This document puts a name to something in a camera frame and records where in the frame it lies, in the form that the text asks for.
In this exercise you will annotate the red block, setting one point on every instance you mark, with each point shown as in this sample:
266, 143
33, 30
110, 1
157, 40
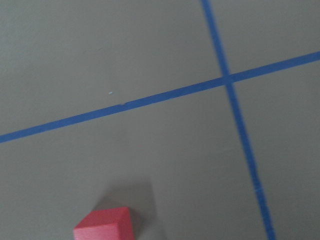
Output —
105, 224

